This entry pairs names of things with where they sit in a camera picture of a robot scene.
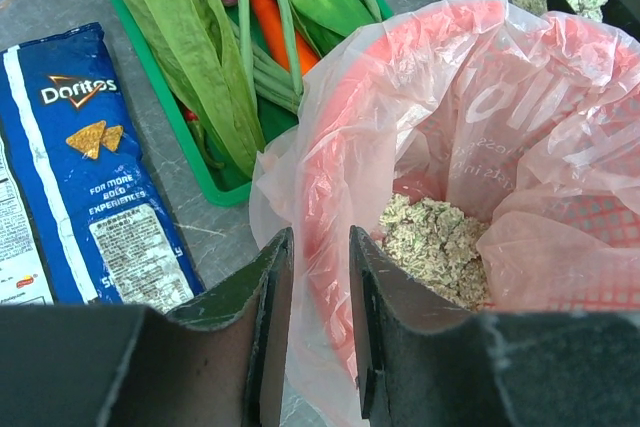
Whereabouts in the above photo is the green long beans bundle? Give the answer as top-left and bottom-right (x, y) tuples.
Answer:
(236, 0), (383, 112)

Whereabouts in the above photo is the green lettuce leaf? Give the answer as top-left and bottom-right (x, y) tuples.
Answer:
(124, 0), (266, 177)

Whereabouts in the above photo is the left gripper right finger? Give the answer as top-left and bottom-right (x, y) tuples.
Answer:
(349, 226), (639, 426)

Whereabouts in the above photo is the orange carrot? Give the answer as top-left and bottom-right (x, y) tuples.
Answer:
(250, 0), (320, 75)

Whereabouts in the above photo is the blue Doritos chip bag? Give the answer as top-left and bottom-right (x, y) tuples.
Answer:
(1, 23), (203, 312)

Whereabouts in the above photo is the black litter scoop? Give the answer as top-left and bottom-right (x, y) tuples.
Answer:
(544, 0), (640, 41)

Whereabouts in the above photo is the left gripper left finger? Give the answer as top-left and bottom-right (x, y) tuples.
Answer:
(1, 229), (294, 426)

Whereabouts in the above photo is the pink plastic bag liner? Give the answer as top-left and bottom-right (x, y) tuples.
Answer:
(249, 0), (639, 426)

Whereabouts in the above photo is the red mesh waste basket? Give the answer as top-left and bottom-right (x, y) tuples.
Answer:
(302, 0), (639, 310)

